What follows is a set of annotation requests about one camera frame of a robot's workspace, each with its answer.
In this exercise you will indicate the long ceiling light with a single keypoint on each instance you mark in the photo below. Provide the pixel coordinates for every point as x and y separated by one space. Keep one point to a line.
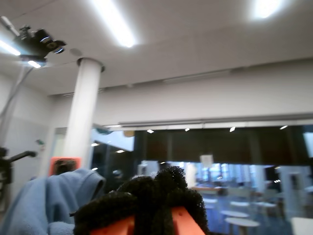
115 22

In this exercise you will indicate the round white table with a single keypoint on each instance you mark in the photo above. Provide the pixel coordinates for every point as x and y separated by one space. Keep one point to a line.
234 214
242 222

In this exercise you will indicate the bright ceiling light panel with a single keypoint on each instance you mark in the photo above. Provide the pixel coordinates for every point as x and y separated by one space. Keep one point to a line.
265 8

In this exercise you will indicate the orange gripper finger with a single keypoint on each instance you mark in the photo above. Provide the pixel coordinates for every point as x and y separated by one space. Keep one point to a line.
117 210
178 195

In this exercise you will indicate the blue printed T-shirt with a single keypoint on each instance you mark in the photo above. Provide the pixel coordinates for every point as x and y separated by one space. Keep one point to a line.
36 200

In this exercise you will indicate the overhead camera on boom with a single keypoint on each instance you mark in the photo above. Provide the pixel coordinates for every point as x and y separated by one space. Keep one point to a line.
36 42

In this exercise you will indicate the white round column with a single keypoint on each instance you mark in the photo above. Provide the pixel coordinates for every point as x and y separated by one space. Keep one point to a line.
83 110

